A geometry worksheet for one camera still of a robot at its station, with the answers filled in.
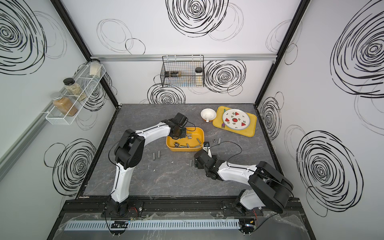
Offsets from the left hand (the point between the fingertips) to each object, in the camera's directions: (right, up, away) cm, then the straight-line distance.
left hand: (182, 133), depth 101 cm
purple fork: (+29, +5, +7) cm, 30 cm away
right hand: (+13, -14, -12) cm, 22 cm away
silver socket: (-14, -12, -8) cm, 20 cm away
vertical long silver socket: (-17, -13, -9) cm, 24 cm away
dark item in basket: (-7, +38, -7) cm, 40 cm away
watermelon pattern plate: (+40, +10, +11) cm, 42 cm away
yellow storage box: (+8, -5, -1) cm, 9 cm away
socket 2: (+6, -17, -12) cm, 21 cm away
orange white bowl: (+19, +13, +11) cm, 25 cm away
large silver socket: (-3, -7, -5) cm, 9 cm away
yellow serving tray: (+47, +1, +4) cm, 47 cm away
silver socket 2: (+11, -5, -2) cm, 12 cm away
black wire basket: (0, +41, -4) cm, 41 cm away
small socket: (+21, -5, -2) cm, 22 cm away
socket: (+25, -4, -2) cm, 25 cm away
